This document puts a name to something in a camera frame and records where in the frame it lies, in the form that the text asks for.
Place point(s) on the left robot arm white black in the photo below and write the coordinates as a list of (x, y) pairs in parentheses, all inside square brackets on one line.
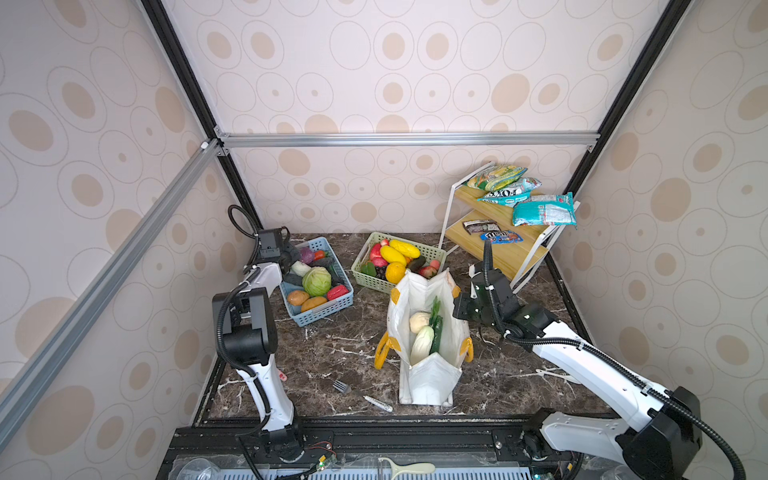
[(246, 332)]

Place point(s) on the silver aluminium side bar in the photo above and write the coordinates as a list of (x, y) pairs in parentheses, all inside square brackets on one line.
[(40, 371)]

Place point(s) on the red chili pepper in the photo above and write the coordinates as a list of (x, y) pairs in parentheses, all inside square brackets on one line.
[(337, 292)]

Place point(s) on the green plastic fruit basket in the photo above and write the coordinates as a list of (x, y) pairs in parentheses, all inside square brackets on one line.
[(367, 275)]

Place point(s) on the yellow mango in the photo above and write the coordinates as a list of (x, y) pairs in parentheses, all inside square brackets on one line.
[(392, 255), (406, 249)]

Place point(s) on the white radish with leaves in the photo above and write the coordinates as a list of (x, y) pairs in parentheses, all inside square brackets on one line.
[(421, 345)]

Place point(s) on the green cabbage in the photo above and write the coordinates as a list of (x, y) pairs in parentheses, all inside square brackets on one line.
[(317, 282)]

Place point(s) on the yellow mango front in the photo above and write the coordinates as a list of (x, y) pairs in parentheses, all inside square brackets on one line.
[(392, 255)]

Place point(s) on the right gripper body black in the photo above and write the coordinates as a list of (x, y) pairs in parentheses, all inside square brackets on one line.
[(469, 308)]

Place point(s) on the blue plastic vegetable basket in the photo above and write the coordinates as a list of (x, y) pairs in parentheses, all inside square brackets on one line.
[(324, 257)]

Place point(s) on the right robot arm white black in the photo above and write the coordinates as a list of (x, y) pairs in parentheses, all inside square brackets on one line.
[(657, 432)]

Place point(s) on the teal snack bag front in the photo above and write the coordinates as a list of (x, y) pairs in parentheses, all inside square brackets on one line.
[(545, 210)]

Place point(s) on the wooden shelf white frame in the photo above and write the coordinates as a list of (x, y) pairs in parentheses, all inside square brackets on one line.
[(518, 250)]

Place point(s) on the purple red cabbage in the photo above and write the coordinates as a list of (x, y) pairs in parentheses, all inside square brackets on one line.
[(307, 255)]

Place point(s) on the green cucumber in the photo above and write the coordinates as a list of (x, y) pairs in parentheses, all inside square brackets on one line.
[(437, 327)]

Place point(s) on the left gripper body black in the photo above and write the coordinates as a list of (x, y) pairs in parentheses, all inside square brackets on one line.
[(291, 278)]

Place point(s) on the brown potato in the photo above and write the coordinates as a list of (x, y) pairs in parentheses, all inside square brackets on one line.
[(297, 297)]

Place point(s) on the cream plastic spatula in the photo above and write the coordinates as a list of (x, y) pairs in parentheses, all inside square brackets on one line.
[(389, 469)]

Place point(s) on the yellow mango back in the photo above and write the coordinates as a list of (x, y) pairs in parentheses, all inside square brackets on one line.
[(406, 249)]

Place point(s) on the silver aluminium frame bar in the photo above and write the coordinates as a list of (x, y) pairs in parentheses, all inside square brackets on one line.
[(438, 139)]

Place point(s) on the pink dragon fruit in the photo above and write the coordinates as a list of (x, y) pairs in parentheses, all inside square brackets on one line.
[(376, 257)]

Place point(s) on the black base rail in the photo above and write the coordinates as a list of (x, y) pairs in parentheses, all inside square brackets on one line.
[(518, 438)]

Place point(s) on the metal fork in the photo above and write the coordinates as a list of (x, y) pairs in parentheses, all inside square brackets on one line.
[(341, 387)]

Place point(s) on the white grocery bag yellow handles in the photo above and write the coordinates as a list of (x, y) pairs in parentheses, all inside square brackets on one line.
[(431, 382)]

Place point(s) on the green yellow snack bag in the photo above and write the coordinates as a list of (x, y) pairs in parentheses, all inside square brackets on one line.
[(495, 177)]

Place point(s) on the wrinkled yellow orange fruit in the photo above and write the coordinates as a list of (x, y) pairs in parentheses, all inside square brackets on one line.
[(395, 272)]

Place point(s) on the dark chocolate bar packet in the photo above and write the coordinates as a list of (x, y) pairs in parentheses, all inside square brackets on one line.
[(480, 226)]

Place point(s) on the dark eggplant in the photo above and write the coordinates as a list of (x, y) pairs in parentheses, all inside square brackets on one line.
[(416, 264)]

